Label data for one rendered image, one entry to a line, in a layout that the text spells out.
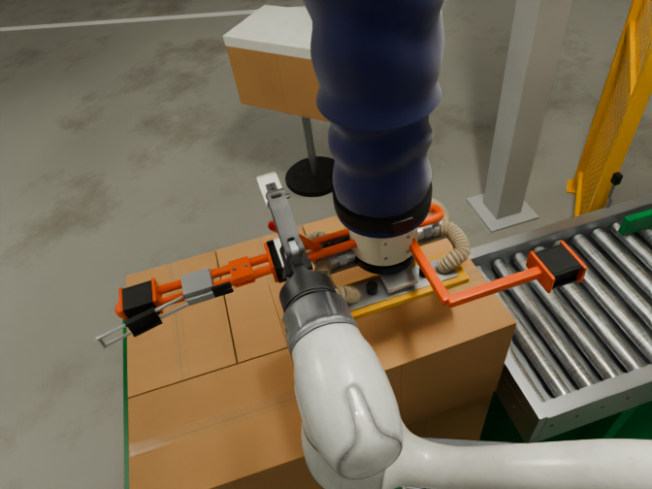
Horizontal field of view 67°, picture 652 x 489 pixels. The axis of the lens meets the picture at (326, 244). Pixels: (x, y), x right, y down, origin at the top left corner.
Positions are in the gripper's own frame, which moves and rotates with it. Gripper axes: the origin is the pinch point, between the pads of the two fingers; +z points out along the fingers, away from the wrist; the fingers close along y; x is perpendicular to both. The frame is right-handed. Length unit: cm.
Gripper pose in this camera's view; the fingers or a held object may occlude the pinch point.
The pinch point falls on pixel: (276, 212)
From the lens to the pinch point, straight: 79.7
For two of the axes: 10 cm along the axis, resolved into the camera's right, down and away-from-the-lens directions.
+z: -3.1, -6.7, 6.7
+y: 1.1, 6.8, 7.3
